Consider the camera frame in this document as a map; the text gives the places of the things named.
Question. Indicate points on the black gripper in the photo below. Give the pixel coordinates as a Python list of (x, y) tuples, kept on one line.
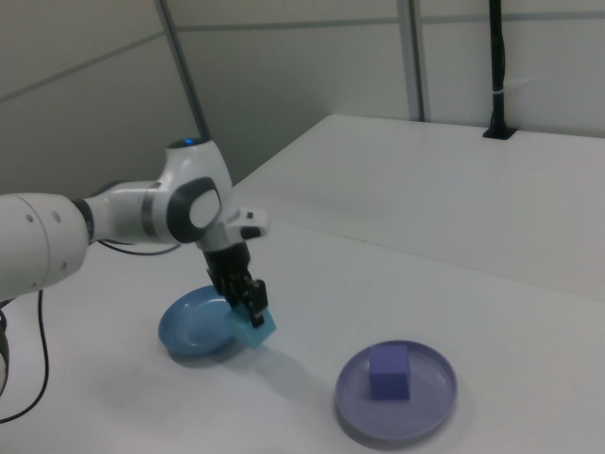
[(229, 265)]

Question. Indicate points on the light blue cube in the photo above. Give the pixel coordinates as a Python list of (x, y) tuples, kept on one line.
[(257, 335)]

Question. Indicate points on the purple cube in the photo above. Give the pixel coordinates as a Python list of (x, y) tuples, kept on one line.
[(390, 376)]

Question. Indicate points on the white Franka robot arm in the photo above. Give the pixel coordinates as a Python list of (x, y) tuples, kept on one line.
[(38, 241)]

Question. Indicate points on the blue plate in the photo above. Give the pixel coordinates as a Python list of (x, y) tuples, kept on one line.
[(194, 326)]

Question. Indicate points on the purple plate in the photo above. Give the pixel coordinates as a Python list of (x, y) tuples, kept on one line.
[(425, 402)]

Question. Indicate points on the white adjacent table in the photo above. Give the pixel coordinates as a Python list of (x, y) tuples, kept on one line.
[(425, 189)]

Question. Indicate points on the black pole base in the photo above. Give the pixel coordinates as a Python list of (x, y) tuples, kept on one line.
[(498, 134)]

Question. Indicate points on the white zip tie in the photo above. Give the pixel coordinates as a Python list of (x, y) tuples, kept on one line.
[(498, 90)]

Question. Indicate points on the slanted grey partition post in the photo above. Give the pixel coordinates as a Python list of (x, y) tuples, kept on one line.
[(186, 71)]

